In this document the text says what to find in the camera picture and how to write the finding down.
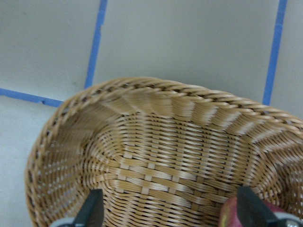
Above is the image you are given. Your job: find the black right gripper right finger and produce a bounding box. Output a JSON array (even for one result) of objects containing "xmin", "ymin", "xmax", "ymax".
[{"xmin": 237, "ymin": 186, "xmax": 283, "ymax": 227}]

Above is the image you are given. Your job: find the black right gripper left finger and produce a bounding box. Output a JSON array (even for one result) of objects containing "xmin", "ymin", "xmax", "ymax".
[{"xmin": 73, "ymin": 189, "xmax": 104, "ymax": 227}]

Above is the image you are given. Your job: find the pink-red toy apple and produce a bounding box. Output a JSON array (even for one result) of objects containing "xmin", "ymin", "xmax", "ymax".
[{"xmin": 219, "ymin": 197, "xmax": 291, "ymax": 227}]

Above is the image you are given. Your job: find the oval wicker basket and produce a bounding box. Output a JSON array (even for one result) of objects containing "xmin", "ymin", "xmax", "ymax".
[{"xmin": 25, "ymin": 77, "xmax": 303, "ymax": 227}]

